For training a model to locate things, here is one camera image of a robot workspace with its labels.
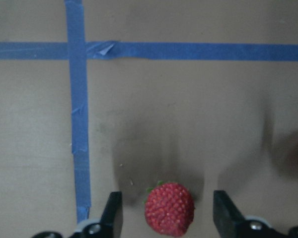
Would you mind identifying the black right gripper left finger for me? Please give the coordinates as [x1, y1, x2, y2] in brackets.
[100, 191, 123, 238]

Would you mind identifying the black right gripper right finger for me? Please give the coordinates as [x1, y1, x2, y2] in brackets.
[213, 190, 246, 238]

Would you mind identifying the red strawberry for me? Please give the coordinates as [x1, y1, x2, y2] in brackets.
[144, 182, 195, 238]

